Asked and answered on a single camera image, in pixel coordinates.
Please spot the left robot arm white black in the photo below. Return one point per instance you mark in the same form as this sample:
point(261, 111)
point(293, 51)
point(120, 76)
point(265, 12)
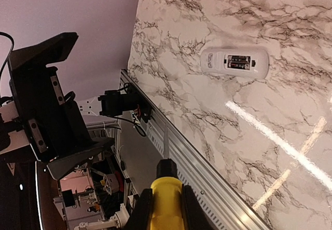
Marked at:
point(40, 123)

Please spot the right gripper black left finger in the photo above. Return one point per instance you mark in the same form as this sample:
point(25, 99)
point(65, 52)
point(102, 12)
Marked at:
point(140, 217)

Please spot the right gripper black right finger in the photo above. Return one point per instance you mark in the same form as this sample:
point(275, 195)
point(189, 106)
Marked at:
point(193, 215)

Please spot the yellow screwdriver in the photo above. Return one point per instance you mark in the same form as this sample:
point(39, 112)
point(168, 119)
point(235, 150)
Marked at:
point(167, 192)

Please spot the black AAA battery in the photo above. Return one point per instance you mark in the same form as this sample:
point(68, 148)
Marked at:
point(236, 65)
point(239, 58)

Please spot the white remote control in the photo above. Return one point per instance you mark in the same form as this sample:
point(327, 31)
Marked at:
point(251, 62)

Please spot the front aluminium rail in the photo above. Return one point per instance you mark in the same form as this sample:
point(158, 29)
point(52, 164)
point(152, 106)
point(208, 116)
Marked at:
point(222, 206)

